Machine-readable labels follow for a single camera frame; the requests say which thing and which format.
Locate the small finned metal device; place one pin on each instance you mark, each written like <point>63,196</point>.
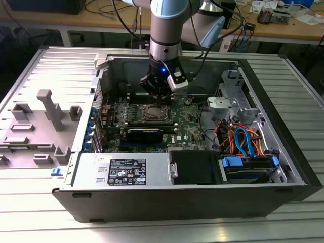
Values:
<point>264,16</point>

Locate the thin metal locking lever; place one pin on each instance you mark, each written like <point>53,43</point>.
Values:
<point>166,111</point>

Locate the grey electronics box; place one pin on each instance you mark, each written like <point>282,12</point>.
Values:
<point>281,16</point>

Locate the grey parts rack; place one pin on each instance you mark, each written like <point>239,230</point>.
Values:
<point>38,141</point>

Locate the printed leaflet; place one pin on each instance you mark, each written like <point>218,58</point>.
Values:
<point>255,7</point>

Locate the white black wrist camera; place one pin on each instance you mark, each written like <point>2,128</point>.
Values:
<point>178,79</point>

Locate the large black box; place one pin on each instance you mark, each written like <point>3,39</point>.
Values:
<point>45,6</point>

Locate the black RAM slot bank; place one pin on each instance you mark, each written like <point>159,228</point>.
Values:
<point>132,97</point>

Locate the silver metal bracket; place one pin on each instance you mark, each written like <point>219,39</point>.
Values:
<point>220,102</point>

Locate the black graphics card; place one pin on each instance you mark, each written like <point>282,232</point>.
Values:
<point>144,136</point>

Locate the CPU socket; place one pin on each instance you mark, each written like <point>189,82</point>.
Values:
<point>143,119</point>

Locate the black upright speaker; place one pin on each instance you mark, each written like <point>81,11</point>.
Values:
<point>231,12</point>

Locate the white paper sheet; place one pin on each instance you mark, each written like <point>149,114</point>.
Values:
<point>307,19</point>

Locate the silver drive cage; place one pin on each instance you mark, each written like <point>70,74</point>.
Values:
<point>233,86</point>

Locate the silver power supply with label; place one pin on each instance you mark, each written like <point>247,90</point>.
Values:
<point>86,172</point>

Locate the small black desk item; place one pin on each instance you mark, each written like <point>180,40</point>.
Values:
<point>251,26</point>

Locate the hard disk in blue carrier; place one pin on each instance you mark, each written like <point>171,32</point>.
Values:
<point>245,174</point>

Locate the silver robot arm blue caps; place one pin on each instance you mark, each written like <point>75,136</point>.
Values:
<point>164,33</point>

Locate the wooden workbench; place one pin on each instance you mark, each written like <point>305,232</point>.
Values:
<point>278,31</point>

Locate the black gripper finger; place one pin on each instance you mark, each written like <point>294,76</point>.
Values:
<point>148,84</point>
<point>168,95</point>

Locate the black PC case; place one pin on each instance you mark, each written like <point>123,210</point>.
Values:
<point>164,202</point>

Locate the green motherboard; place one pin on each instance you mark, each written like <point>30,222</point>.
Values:
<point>187,126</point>

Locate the small blue plastic clip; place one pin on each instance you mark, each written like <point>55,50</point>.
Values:
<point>56,172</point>

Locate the white case latch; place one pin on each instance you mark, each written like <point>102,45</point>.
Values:
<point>101,62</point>

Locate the coin cell battery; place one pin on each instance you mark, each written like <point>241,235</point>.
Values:
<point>187,101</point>

